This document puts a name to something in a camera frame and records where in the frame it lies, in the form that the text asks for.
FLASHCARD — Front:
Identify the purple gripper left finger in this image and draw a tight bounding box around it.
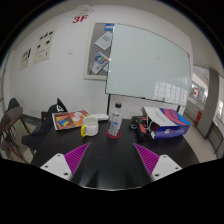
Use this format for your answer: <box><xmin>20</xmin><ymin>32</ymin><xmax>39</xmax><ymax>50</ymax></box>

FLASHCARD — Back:
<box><xmin>41</xmin><ymin>143</ymin><xmax>89</xmax><ymax>181</ymax></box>

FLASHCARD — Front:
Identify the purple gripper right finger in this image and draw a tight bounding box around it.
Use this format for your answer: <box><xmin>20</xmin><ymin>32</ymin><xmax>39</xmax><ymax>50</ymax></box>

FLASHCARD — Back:
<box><xmin>134</xmin><ymin>143</ymin><xmax>181</xmax><ymax>181</ymax></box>

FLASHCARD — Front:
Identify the clear plastic water bottle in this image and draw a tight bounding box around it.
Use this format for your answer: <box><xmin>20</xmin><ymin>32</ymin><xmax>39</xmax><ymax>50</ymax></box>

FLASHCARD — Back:
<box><xmin>109</xmin><ymin>102</ymin><xmax>123</xmax><ymax>135</ymax></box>

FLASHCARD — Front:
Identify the black rectangular table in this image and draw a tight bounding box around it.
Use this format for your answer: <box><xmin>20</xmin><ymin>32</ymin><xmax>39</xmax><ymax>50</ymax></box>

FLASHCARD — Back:
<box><xmin>32</xmin><ymin>119</ymin><xmax>199</xmax><ymax>190</ymax></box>

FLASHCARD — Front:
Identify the colourful picture book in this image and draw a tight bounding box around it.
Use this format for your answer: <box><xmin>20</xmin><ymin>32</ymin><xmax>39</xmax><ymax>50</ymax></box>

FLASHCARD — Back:
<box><xmin>52</xmin><ymin>110</ymin><xmax>90</xmax><ymax>130</ymax></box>

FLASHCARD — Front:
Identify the blue white cardboard box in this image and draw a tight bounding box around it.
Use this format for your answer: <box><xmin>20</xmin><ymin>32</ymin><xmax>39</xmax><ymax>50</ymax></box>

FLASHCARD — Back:
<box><xmin>142</xmin><ymin>107</ymin><xmax>190</xmax><ymax>139</ymax></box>

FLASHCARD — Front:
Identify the dark chair with jacket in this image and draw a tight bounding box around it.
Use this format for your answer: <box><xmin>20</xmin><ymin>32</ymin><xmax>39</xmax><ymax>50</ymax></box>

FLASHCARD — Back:
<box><xmin>21</xmin><ymin>99</ymin><xmax>67</xmax><ymax>150</ymax></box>

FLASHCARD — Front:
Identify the black red tool on table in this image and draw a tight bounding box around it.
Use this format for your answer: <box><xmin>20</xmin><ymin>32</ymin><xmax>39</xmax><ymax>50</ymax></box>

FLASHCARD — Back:
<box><xmin>131</xmin><ymin>116</ymin><xmax>149</xmax><ymax>138</ymax></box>

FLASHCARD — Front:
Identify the red round coaster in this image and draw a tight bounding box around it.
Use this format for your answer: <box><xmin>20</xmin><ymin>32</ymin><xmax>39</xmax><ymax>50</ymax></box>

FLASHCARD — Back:
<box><xmin>106</xmin><ymin>130</ymin><xmax>121</xmax><ymax>139</ymax></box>

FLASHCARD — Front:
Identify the grey chair front left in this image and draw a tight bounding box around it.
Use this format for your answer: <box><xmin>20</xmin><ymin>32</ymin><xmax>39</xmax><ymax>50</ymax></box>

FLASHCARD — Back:
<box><xmin>1</xmin><ymin>134</ymin><xmax>28</xmax><ymax>164</ymax></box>

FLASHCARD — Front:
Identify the white flat device on table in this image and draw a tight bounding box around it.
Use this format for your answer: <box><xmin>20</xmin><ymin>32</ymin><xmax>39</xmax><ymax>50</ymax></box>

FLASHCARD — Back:
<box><xmin>92</xmin><ymin>114</ymin><xmax>109</xmax><ymax>121</ymax></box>

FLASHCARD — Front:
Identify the red fire extinguisher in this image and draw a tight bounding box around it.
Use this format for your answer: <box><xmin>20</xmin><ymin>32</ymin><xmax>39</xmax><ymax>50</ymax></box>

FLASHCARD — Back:
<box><xmin>195</xmin><ymin>111</ymin><xmax>202</xmax><ymax>126</ymax></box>

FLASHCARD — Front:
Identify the round brown side table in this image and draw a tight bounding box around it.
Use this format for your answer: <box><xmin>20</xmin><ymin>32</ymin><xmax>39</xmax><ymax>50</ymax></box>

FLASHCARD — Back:
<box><xmin>0</xmin><ymin>107</ymin><xmax>30</xmax><ymax>133</ymax></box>

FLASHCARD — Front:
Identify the dark chair behind round table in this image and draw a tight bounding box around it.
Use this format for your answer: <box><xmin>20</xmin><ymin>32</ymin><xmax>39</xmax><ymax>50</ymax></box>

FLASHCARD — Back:
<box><xmin>8</xmin><ymin>98</ymin><xmax>20</xmax><ymax>110</ymax></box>

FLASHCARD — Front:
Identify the glass whiteboard on stand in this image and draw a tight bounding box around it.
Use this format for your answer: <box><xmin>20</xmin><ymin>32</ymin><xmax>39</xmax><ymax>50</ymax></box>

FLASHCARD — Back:
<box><xmin>105</xmin><ymin>24</ymin><xmax>191</xmax><ymax>106</ymax></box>

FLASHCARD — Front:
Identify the grey notice board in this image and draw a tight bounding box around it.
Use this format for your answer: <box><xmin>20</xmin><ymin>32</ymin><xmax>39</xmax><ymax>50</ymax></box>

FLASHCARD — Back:
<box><xmin>83</xmin><ymin>22</ymin><xmax>114</xmax><ymax>80</ymax></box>

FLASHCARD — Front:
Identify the white mug yellow handle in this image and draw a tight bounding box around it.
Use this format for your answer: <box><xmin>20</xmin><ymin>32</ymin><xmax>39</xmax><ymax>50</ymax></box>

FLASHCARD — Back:
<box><xmin>80</xmin><ymin>116</ymin><xmax>99</xmax><ymax>137</ymax></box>

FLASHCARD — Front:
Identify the small white wall poster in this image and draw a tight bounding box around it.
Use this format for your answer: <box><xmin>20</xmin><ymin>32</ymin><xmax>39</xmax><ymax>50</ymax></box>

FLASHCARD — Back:
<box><xmin>20</xmin><ymin>49</ymin><xmax>31</xmax><ymax>70</ymax></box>

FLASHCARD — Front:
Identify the large white wall poster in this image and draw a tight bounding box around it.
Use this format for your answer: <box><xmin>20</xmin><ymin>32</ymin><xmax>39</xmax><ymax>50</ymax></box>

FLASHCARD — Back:
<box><xmin>33</xmin><ymin>28</ymin><xmax>57</xmax><ymax>64</ymax></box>

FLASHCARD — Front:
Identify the red 3F wall sign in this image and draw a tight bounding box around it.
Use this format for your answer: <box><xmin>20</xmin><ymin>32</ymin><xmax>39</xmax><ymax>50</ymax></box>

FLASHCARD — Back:
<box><xmin>72</xmin><ymin>15</ymin><xmax>88</xmax><ymax>24</ymax></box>

